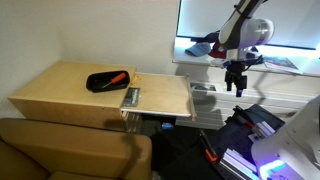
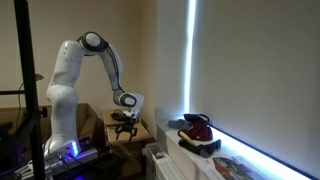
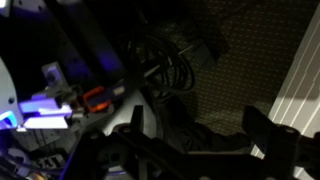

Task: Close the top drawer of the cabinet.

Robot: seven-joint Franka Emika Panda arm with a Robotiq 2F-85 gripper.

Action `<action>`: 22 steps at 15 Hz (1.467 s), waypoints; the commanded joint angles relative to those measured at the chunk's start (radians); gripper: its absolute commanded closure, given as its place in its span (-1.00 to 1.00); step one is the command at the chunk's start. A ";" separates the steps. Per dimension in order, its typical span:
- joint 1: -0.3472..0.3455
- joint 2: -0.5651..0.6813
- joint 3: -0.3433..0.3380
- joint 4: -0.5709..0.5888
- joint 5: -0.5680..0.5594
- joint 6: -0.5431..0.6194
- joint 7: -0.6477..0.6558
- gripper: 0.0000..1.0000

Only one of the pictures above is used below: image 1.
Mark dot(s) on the robot base platform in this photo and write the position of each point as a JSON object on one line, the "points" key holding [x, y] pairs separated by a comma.
{"points": [[240, 133]]}

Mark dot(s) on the white wall radiator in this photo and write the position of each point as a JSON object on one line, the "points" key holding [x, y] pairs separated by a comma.
{"points": [[273, 96]]}

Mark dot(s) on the small magazine on radiator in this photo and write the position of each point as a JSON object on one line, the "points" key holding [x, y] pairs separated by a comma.
{"points": [[203, 87]]}

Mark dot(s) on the light blue cap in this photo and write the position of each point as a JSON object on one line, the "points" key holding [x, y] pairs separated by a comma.
{"points": [[198, 50]]}

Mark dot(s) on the brown leather sofa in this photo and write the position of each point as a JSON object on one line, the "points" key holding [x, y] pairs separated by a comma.
{"points": [[73, 153]]}

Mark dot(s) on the wooden cabinet drawer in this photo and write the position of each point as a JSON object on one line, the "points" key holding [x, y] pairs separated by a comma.
{"points": [[163, 95]]}

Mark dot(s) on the dark flat pack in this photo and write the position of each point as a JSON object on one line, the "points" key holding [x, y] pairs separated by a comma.
{"points": [[132, 96]]}

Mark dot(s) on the orange black clamp tool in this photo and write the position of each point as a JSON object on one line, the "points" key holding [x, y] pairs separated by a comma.
{"points": [[209, 148]]}

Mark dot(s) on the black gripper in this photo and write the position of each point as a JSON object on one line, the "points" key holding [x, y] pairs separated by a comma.
{"points": [[236, 75]]}

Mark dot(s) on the maroon cap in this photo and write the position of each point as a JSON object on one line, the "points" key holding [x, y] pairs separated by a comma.
{"points": [[217, 51]]}

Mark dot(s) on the black cap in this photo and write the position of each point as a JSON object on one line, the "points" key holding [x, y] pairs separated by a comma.
{"points": [[206, 36]]}

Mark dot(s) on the colourful magazine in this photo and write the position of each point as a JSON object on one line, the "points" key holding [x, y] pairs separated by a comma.
{"points": [[281, 63]]}

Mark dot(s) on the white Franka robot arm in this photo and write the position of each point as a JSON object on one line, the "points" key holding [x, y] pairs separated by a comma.
{"points": [[245, 30]]}

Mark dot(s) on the small yellow tag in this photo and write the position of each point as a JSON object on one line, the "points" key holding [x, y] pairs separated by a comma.
{"points": [[136, 80]]}

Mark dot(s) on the white window sill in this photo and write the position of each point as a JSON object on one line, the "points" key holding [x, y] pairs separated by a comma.
{"points": [[186, 60]]}

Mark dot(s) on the light wooden cabinet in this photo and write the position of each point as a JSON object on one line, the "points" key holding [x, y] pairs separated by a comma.
{"points": [[56, 90]]}

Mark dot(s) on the black plastic tray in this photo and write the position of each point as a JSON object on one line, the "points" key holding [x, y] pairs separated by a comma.
{"points": [[96, 83]]}

